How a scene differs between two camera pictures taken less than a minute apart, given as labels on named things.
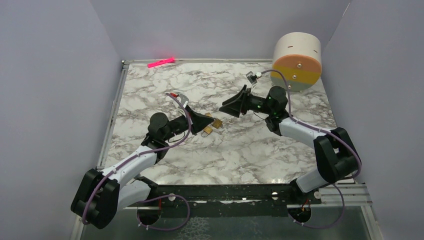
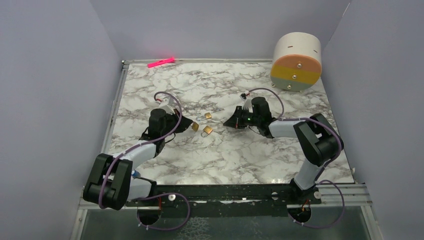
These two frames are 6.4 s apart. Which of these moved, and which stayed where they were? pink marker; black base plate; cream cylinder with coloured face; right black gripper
Moved: right black gripper
Stayed: cream cylinder with coloured face; pink marker; black base plate
